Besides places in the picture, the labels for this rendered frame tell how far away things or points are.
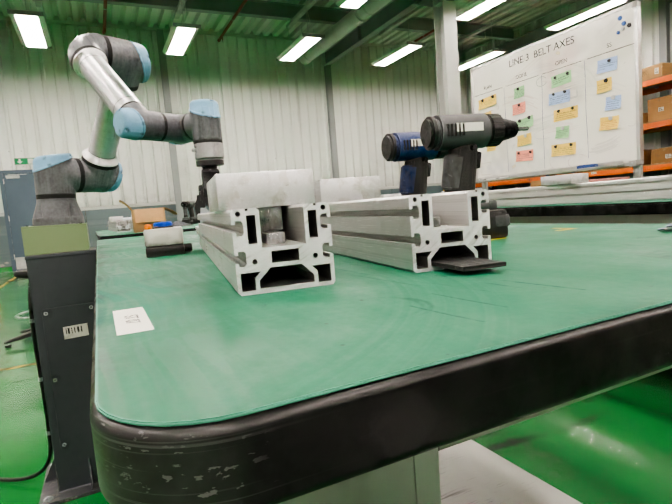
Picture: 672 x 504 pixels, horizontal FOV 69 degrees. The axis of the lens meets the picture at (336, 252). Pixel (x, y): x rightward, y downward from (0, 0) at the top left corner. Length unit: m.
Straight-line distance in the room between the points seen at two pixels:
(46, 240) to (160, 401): 1.56
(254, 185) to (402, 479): 0.34
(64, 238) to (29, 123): 10.77
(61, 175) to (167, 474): 1.64
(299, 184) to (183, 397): 0.37
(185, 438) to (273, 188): 0.39
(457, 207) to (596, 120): 3.33
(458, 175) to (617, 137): 2.96
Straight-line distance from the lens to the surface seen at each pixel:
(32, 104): 12.62
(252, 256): 0.49
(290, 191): 0.57
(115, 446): 0.24
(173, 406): 0.24
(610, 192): 2.29
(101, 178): 1.87
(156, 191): 12.40
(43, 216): 1.82
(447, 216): 0.62
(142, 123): 1.35
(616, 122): 3.80
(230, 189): 0.56
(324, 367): 0.26
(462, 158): 0.89
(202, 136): 1.33
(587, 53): 4.00
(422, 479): 0.40
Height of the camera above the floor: 0.86
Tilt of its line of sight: 6 degrees down
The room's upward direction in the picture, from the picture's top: 5 degrees counter-clockwise
